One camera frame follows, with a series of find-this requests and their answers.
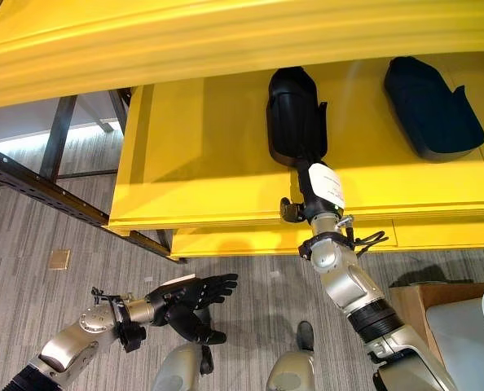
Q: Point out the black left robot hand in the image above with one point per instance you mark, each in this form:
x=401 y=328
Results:
x=185 y=303

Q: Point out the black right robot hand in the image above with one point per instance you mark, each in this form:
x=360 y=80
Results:
x=321 y=189

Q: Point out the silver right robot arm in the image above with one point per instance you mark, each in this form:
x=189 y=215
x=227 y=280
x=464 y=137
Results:
x=360 y=301

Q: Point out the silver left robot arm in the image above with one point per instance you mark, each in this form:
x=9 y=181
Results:
x=83 y=334

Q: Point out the yellow metal shelf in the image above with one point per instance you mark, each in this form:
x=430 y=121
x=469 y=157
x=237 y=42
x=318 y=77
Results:
x=266 y=122

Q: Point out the brown cardboard box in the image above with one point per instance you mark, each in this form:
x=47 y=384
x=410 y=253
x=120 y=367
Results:
x=429 y=309

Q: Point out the grey plastic box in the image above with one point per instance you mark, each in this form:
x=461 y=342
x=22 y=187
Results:
x=462 y=338

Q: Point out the silver left robot leg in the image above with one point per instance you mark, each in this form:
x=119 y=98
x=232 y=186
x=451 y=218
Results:
x=187 y=362

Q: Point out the silver robot leg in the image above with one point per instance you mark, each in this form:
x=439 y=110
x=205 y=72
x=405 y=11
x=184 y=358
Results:
x=187 y=362
x=293 y=364

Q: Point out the silver right robot leg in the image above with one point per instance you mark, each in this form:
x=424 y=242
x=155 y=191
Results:
x=293 y=364

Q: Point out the brass floor socket cover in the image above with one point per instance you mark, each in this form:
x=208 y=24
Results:
x=59 y=259

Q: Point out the black perforated steel rack frame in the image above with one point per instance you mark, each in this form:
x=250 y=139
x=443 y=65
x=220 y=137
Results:
x=58 y=163

